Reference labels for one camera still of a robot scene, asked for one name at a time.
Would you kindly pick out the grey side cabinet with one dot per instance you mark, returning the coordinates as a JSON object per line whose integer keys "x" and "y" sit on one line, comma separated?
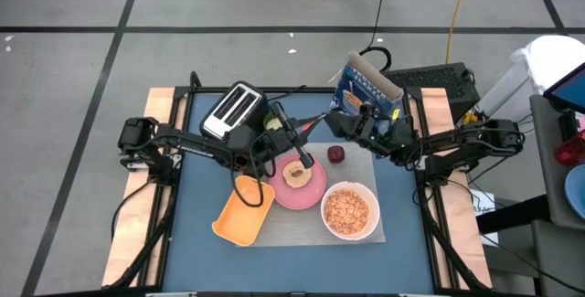
{"x": 546, "y": 192}

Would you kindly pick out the black tablet screen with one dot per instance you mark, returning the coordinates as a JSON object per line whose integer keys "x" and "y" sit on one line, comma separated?
{"x": 571, "y": 91}

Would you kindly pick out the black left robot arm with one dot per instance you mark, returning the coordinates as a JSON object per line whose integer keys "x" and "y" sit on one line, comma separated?
{"x": 192, "y": 144}

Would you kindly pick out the green glass cup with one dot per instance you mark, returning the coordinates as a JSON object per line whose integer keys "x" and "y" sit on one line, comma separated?
{"x": 273, "y": 124}

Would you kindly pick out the white bowl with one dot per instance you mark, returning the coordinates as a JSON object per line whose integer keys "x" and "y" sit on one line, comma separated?
{"x": 375, "y": 210}

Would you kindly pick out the white cloth bag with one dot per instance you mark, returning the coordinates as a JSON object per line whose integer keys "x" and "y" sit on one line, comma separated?
{"x": 553, "y": 57}

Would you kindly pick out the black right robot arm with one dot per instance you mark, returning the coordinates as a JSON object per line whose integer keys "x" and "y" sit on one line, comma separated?
{"x": 471, "y": 139}

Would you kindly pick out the yellow plastic bin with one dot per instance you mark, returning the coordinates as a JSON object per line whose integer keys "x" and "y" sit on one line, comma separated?
{"x": 240, "y": 219}

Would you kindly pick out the grey waste bin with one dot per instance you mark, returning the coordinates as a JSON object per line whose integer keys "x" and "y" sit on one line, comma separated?
{"x": 507, "y": 100}

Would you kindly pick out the red object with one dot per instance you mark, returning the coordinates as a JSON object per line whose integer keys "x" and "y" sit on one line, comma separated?
{"x": 569, "y": 153}

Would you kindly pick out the pink plate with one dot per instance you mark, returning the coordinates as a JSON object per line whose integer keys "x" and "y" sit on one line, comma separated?
{"x": 301, "y": 198}

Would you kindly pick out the grey woven placemat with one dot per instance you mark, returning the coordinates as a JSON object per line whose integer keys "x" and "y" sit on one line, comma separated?
{"x": 292, "y": 228}

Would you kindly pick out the yellow tag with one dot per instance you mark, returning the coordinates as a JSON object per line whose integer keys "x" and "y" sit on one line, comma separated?
{"x": 396, "y": 114}

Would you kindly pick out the blue dish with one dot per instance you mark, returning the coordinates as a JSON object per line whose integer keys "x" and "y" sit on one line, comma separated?
{"x": 577, "y": 192}

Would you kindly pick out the black metal table frame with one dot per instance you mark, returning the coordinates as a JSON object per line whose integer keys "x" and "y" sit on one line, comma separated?
{"x": 311, "y": 90}

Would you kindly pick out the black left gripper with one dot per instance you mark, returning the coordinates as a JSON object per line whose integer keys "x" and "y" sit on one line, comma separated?
{"x": 272, "y": 144}

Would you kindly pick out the white paper sheet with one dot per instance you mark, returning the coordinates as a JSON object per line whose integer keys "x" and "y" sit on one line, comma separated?
{"x": 485, "y": 205}

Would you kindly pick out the toasted bagel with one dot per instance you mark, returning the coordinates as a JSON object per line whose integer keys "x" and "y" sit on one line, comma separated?
{"x": 292, "y": 178}

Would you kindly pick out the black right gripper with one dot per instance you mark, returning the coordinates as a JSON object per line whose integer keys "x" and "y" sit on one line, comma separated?
{"x": 388, "y": 139}

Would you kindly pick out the black and silver toaster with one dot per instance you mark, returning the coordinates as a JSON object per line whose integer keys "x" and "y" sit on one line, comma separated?
{"x": 228, "y": 109}

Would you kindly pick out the black computer case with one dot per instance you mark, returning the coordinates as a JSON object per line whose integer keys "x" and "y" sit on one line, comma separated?
{"x": 439, "y": 82}

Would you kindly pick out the blue cereal box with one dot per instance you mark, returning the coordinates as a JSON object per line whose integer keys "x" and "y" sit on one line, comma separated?
{"x": 365, "y": 82}

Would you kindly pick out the dark red plum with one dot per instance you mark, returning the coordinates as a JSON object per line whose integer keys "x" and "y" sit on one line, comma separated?
{"x": 336, "y": 154}

